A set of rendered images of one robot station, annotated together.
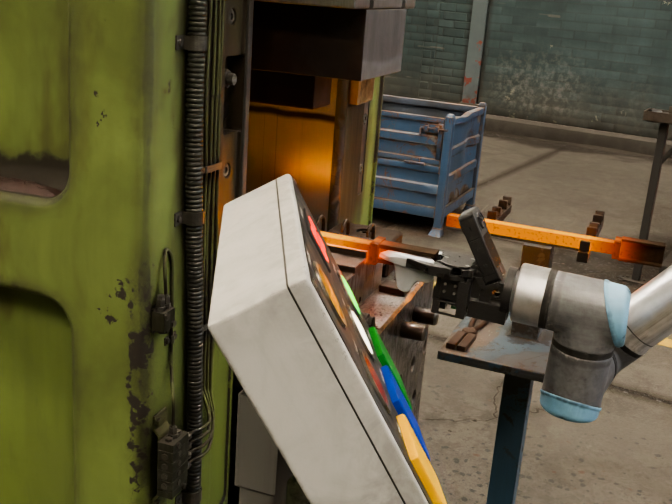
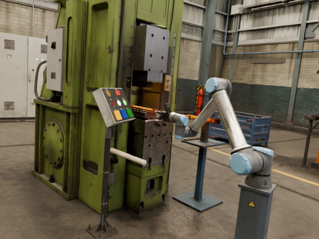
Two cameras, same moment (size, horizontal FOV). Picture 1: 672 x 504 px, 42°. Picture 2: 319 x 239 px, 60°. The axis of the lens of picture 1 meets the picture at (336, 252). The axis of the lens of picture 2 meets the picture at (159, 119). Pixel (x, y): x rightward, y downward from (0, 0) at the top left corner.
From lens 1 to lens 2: 1.60 m
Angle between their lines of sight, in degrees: 26
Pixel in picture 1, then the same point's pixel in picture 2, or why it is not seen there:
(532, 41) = (309, 104)
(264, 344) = (96, 94)
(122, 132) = (107, 84)
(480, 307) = (166, 119)
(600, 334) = (179, 122)
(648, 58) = not seen: outside the picture
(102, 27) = (106, 71)
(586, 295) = (178, 116)
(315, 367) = (101, 97)
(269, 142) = (151, 97)
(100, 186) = not seen: hidden behind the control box
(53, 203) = not seen: hidden behind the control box
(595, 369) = (179, 129)
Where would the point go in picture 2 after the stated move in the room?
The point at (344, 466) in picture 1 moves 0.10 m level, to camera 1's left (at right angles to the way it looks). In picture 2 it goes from (103, 108) to (92, 107)
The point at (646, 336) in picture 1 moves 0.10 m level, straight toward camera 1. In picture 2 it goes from (194, 127) to (186, 127)
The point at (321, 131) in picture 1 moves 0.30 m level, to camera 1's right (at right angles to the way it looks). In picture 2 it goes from (158, 95) to (184, 98)
